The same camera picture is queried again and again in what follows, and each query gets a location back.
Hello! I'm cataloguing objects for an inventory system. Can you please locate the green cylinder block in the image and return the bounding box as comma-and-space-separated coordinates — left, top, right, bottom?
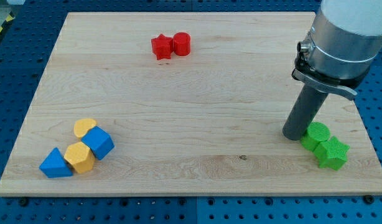
300, 122, 330, 152

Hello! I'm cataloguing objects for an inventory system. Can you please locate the blue triangle block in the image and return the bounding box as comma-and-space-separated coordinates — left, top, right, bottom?
39, 147, 73, 178

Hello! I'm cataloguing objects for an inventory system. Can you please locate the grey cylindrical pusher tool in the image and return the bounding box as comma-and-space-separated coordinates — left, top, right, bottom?
282, 85, 328, 141

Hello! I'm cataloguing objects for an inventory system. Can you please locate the blue cube block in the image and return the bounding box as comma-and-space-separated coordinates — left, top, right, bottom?
81, 126, 114, 160

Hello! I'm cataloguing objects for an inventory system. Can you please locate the wooden board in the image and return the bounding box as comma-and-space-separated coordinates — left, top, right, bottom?
0, 12, 382, 197

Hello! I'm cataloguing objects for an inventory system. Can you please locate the red cylinder block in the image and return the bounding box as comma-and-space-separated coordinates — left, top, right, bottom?
173, 32, 191, 56

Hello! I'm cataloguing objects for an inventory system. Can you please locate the yellow hexagon block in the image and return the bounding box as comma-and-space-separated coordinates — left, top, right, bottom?
64, 142, 95, 174

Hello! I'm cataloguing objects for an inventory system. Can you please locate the red star block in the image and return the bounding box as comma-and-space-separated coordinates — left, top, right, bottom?
151, 34, 174, 60

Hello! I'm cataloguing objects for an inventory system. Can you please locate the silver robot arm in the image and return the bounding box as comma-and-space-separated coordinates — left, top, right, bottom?
282, 0, 382, 141

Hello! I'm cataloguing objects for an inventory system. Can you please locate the green star block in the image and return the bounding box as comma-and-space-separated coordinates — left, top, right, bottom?
313, 136, 350, 170

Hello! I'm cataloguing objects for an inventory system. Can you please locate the yellow heart block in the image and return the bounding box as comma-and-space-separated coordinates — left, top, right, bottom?
73, 118, 97, 139

